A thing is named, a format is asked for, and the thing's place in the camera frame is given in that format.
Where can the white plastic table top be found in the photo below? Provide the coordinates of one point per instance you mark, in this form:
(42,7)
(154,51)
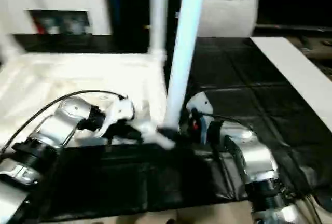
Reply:
(77,73)

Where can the white plastic table leg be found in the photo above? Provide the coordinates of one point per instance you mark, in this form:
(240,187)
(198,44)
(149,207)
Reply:
(10,47)
(186,47)
(158,16)

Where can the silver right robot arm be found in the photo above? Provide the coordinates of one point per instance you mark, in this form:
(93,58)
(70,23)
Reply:
(256,156)

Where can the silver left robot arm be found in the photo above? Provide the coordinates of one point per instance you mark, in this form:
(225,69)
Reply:
(59,125)

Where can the black table mat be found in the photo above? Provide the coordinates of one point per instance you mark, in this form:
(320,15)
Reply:
(259,84)

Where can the grey cushion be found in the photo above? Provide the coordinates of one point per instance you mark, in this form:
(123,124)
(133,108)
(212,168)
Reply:
(228,16)

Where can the white cabinet with glass doors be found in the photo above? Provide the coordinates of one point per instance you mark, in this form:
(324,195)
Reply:
(57,1)

